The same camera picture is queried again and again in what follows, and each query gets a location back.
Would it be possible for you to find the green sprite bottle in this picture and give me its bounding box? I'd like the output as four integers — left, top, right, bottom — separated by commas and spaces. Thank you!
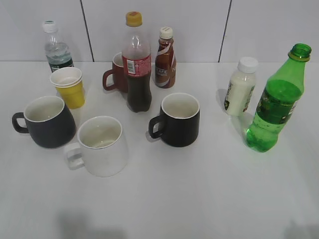
246, 43, 312, 152

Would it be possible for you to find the black mug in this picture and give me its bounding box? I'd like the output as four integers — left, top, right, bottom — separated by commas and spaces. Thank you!
148, 93, 200, 147

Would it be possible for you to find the clear water bottle green label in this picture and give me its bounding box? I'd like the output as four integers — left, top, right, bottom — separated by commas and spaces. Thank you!
42, 20, 74, 73

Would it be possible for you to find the brown coffee drink bottle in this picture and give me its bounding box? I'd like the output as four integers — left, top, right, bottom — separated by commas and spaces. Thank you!
155, 26, 176, 89

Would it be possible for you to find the cola bottle yellow cap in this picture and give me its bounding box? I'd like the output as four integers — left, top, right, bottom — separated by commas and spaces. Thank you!
122, 11, 152, 113

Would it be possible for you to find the yellow paper cup stack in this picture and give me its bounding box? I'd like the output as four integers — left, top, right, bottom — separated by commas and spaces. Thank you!
49, 67, 85, 109

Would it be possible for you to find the gray mug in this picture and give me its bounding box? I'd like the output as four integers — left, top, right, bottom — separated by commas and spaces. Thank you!
11, 96, 76, 148

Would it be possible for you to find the white mug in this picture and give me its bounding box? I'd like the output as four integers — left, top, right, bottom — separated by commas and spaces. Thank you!
63, 116, 129, 177

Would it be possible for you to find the white milk bottle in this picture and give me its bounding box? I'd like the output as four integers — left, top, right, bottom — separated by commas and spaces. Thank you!
224, 57, 258, 116

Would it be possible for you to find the dark red mug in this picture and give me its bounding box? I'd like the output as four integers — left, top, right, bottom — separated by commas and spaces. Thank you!
102, 52, 128, 93

